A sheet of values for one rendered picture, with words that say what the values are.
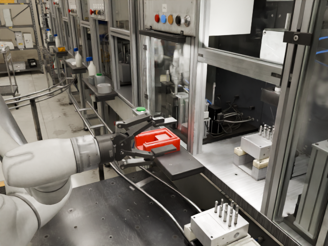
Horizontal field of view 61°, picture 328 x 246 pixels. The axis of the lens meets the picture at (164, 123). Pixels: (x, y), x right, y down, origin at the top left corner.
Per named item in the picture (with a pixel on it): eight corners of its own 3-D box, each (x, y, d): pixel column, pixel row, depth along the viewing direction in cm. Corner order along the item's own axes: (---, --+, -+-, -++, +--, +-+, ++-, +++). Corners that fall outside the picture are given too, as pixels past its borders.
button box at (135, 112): (132, 131, 134) (131, 108, 129) (147, 128, 137) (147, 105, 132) (138, 137, 127) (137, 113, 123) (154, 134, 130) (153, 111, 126)
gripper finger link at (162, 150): (154, 153, 79) (155, 155, 79) (176, 148, 82) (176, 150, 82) (151, 149, 81) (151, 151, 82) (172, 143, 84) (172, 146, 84)
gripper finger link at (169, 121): (150, 123, 78) (150, 121, 78) (172, 119, 81) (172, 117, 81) (154, 127, 76) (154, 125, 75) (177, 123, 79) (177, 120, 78)
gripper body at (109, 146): (101, 172, 70) (135, 163, 74) (98, 142, 67) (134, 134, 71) (94, 158, 77) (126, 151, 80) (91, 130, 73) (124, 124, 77)
